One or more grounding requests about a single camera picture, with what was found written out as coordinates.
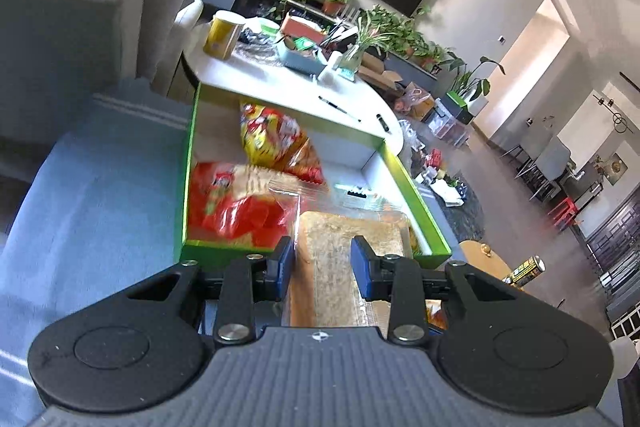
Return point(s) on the dark marble coffee table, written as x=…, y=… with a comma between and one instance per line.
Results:
x=465, y=217

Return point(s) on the large leaf plant white pot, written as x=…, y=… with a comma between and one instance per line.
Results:
x=472, y=82

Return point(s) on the green black box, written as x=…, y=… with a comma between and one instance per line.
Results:
x=457, y=104

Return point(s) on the large red snack bag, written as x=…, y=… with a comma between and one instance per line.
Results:
x=225, y=207

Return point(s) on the clear bagged toast bread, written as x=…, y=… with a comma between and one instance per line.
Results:
x=330, y=257

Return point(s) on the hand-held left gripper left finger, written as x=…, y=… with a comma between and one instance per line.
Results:
x=285, y=267

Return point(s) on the green cardboard box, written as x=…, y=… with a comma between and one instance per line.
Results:
x=215, y=254

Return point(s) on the yellow snack bag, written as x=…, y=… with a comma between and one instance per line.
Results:
x=270, y=137

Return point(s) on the white cloth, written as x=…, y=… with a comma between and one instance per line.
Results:
x=447, y=194

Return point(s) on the small white bottle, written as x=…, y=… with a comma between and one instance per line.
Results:
x=326, y=73

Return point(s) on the open cardboard box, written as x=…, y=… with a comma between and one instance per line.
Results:
x=380, y=74

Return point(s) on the grey dining chairs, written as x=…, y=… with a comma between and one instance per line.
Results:
x=550, y=162

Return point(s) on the clear storage box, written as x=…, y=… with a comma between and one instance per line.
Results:
x=450, y=129

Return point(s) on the white oval table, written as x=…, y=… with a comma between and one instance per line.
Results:
x=280, y=82

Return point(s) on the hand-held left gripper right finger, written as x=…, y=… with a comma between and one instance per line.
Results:
x=361, y=267

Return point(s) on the leafy potted plants cluster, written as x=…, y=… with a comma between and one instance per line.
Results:
x=405, y=37

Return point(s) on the black pen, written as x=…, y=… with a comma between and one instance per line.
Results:
x=340, y=108

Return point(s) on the black marker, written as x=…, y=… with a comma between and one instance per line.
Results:
x=382, y=124

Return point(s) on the black yellow drink can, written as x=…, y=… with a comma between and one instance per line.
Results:
x=522, y=272

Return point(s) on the round wooden side table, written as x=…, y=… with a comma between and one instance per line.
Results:
x=482, y=257

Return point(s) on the red box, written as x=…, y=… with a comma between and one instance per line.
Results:
x=300, y=27

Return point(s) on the blue plastic basket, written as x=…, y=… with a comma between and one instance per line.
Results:
x=300, y=59

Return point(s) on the yellow canister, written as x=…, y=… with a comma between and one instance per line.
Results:
x=222, y=37

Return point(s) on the grey sofa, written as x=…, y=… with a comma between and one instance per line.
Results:
x=75, y=7

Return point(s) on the red plastic stool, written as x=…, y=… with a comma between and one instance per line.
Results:
x=564, y=213

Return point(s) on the glass vase with plant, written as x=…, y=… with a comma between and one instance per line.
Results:
x=350, y=57

